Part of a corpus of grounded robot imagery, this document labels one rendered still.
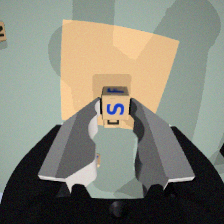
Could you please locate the beige flat mat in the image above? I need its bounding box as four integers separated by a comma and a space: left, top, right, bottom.
61, 20, 179, 120

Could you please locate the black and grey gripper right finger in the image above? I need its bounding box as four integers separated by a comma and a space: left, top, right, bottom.
128, 98, 224, 224

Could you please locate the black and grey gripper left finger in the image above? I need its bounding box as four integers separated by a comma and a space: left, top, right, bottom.
0, 97, 102, 224

